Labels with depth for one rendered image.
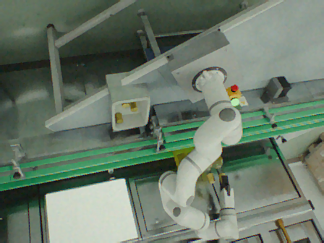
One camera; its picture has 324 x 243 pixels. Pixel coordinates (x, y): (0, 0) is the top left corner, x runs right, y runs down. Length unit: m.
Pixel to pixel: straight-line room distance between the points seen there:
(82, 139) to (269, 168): 1.07
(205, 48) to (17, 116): 1.20
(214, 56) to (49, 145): 0.88
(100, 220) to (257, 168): 0.92
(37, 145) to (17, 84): 0.64
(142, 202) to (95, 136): 0.41
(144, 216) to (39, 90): 1.03
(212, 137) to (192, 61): 0.34
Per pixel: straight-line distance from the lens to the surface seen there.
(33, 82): 2.15
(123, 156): 1.56
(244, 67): 1.62
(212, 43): 1.30
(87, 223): 1.63
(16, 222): 1.73
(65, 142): 1.61
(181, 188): 1.13
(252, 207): 1.81
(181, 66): 1.28
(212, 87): 1.30
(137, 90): 1.42
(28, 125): 1.96
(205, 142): 1.09
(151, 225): 1.62
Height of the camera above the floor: 1.66
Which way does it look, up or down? 30 degrees down
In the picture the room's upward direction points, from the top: 162 degrees clockwise
